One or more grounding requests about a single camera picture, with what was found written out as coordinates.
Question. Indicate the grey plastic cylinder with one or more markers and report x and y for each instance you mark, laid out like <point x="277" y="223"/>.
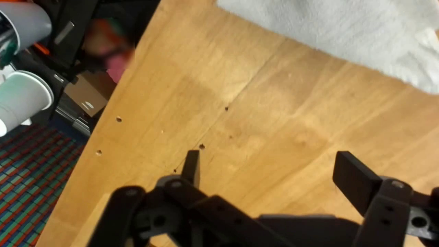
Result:
<point x="25" y="24"/>

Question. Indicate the white plastic cylinder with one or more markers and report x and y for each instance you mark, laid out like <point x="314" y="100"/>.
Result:
<point x="22" y="97"/>

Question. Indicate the white towel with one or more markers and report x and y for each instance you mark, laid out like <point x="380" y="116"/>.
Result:
<point x="357" y="31"/>

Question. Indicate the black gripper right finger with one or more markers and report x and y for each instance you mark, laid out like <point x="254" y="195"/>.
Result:
<point x="388" y="210"/>

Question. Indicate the small brown cardboard box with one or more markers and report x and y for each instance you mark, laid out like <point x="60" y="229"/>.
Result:
<point x="89" y="93"/>

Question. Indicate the colourful striped rug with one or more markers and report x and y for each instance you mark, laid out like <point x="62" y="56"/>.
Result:
<point x="27" y="192"/>

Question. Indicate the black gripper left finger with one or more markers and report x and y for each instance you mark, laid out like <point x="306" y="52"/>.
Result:
<point x="151" y="214"/>

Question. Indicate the pink paper piece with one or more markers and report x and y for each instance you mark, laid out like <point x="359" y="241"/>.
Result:
<point x="117" y="63"/>

